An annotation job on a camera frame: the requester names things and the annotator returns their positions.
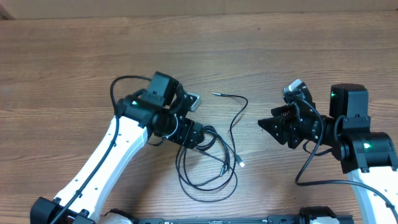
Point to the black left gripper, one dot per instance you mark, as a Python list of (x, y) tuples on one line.
[(190, 139)]

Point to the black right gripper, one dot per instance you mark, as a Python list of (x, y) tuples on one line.
[(284, 124)]

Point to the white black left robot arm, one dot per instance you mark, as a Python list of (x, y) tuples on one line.
[(159, 110)]

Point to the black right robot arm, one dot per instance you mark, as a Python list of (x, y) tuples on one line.
[(369, 159)]

